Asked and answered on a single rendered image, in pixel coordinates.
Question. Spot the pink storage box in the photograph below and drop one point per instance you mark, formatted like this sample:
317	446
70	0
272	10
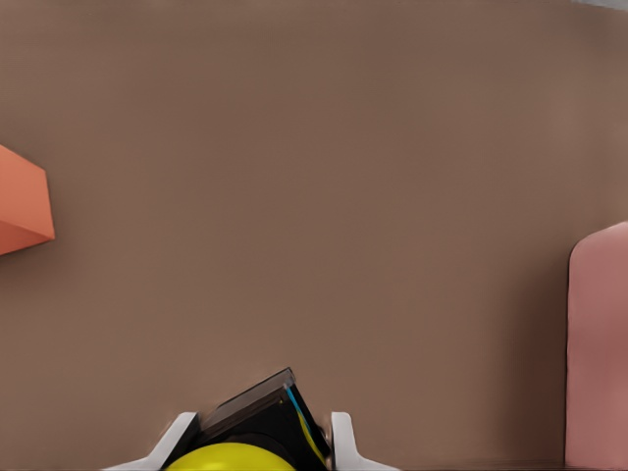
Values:
599	353

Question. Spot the yellow button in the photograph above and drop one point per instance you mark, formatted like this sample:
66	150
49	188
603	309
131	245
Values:
267	427

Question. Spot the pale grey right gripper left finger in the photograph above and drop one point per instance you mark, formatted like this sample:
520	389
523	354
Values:
169	445

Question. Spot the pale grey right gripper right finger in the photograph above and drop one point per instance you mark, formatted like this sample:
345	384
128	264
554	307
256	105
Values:
343	441

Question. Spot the orange block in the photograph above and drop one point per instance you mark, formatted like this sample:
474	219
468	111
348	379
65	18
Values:
22	206

